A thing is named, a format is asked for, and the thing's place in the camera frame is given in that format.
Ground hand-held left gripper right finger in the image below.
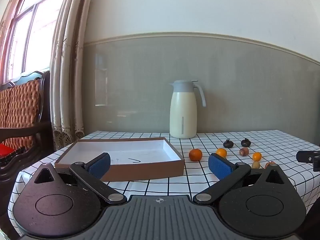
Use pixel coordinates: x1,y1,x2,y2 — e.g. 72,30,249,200
192,152,288,205

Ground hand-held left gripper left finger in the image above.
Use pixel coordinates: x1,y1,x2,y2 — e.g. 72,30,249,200
34,152,128,205

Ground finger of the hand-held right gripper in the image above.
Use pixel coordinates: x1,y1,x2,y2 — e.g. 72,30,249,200
296,150,320,163

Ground mandarin orange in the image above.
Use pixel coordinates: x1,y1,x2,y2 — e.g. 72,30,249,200
189,148,202,161

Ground brown cardboard box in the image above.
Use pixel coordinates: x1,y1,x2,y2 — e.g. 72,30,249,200
54,137,185,182

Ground checked tablecloth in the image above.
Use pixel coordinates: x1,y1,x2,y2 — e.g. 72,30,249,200
7,130,320,238

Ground cream thermos jug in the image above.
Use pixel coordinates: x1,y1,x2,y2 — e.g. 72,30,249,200
169,80,207,139

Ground beige embroidered curtain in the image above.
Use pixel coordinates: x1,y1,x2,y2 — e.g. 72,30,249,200
49,0,94,152

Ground red plastic bag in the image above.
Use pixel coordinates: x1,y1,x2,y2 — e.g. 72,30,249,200
0,144,14,157

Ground wooden sofa with orange cushion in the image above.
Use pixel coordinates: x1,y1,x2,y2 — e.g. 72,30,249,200
0,70,54,215

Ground red framed window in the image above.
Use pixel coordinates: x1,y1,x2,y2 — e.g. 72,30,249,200
0,0,68,85

